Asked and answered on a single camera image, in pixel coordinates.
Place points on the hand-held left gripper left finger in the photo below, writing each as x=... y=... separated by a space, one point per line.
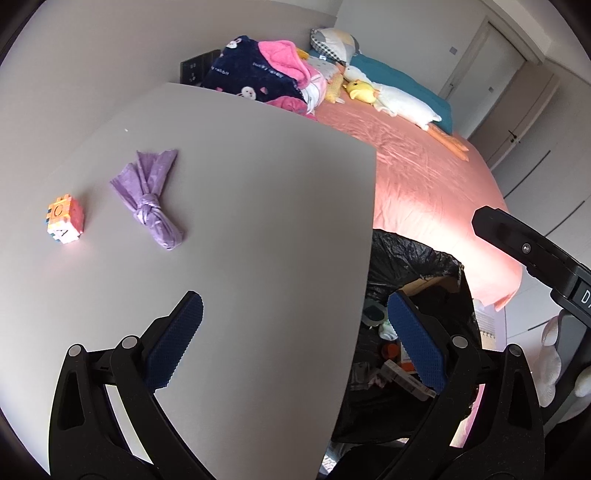
x=178 y=341

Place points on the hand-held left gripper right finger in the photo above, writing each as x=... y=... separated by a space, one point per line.
x=415 y=341

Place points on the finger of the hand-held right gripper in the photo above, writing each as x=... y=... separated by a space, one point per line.
x=512 y=235

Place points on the black trash bag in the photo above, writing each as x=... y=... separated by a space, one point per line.
x=392 y=251

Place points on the person's right hand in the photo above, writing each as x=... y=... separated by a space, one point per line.
x=547 y=369

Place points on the brown cardboard box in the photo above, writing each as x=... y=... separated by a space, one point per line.
x=429 y=286

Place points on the white wardrobe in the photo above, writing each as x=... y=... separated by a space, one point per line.
x=545 y=152

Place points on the knotted purple plastic bag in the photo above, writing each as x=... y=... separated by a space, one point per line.
x=147 y=207

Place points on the colourful foam cube toy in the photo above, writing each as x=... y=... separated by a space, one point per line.
x=67 y=221

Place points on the white room door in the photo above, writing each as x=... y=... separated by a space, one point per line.
x=485 y=69

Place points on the white goose plush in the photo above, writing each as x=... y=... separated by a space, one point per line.
x=406 y=101

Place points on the teal pillow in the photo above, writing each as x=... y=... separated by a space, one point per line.
x=401 y=76

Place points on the yellow duck plush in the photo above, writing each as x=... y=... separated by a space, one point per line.
x=362 y=90

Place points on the checkered pillow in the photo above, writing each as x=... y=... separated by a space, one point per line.
x=334 y=44

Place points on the navy printed blanket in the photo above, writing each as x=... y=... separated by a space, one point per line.
x=240 y=69

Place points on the pink fleece cloth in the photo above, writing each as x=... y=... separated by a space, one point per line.
x=286 y=57

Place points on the black wall socket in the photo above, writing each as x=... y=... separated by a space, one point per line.
x=196 y=69

